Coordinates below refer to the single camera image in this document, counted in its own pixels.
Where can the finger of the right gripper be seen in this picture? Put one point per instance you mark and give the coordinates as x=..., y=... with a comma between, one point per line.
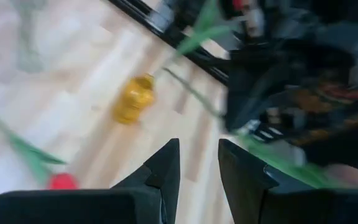
x=247, y=93

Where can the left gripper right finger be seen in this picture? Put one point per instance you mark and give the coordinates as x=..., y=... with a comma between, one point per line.
x=241, y=180

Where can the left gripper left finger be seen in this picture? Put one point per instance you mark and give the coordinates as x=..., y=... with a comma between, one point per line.
x=163, y=174

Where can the red artificial tulip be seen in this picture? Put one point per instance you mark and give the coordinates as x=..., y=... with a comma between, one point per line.
x=62, y=182
x=204, y=34
x=291, y=169

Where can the amber glass vase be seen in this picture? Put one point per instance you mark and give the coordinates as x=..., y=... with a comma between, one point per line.
x=134, y=99

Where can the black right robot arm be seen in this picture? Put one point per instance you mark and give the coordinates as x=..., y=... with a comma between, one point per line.
x=346, y=146

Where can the clear slim glass vase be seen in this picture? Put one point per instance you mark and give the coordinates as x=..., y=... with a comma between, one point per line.
x=28, y=37

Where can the black aluminium table frame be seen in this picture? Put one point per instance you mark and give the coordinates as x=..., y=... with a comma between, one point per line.
x=210, y=67

